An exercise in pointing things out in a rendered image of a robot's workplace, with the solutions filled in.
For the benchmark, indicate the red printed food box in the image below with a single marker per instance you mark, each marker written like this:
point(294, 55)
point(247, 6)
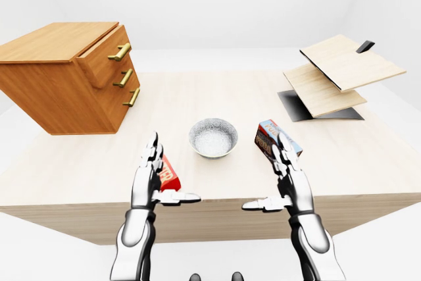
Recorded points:
point(170, 177)

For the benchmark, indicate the wooden lowest drawer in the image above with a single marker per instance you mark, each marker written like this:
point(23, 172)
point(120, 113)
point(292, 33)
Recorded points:
point(116, 114)

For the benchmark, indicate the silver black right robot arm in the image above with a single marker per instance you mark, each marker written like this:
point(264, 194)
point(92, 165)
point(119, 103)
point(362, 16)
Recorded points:
point(312, 248)

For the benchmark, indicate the wooden middle drawer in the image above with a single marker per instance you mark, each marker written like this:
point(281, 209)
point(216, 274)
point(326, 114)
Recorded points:
point(113, 91)

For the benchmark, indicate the blue brown pudding box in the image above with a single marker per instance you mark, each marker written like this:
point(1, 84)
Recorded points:
point(267, 137)

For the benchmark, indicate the two-tier pale wood shelf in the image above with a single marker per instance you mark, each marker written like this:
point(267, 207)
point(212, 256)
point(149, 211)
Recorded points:
point(332, 77)

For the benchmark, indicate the small dark rounded shape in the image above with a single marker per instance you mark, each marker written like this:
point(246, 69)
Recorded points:
point(194, 277)
point(237, 276)

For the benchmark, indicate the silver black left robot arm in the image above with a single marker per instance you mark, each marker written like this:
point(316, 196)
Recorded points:
point(133, 245)

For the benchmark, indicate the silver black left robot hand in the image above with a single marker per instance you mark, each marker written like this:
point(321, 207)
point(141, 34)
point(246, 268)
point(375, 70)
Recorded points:
point(148, 175)

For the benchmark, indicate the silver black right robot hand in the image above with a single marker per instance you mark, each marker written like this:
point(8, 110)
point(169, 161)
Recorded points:
point(289, 175)

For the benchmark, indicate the wooden cabinet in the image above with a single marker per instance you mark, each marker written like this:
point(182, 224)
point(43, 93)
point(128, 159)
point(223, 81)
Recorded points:
point(49, 73)

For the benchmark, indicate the patterned grey bowl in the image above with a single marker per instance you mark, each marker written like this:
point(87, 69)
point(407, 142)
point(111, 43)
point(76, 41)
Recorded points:
point(213, 139)

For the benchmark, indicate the wooden drawer standing ajar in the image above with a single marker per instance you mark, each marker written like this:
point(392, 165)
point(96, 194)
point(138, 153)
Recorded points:
point(98, 60)

